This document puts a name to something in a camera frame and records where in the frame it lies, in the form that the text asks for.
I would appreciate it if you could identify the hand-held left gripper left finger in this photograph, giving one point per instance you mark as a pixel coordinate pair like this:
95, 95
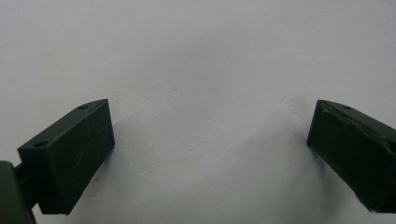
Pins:
71, 155

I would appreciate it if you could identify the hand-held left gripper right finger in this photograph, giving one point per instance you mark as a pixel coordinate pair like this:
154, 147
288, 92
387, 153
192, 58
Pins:
355, 155

